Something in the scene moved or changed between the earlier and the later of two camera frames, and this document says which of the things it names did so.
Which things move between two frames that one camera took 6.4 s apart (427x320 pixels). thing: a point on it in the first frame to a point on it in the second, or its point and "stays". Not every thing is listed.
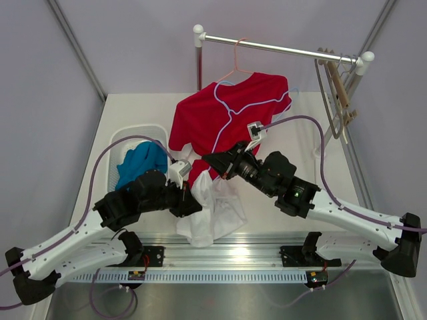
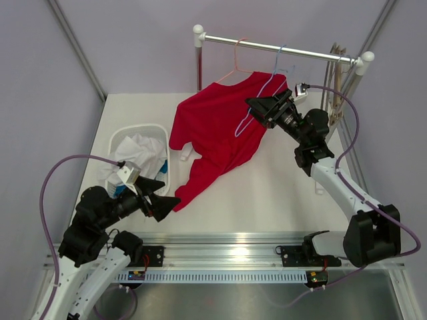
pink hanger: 235,62 stays
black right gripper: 223,162 to 261,105
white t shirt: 222,211 to 148,153
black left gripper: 187,204 to 160,205
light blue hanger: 231,113 to 247,114
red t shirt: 213,118 stays
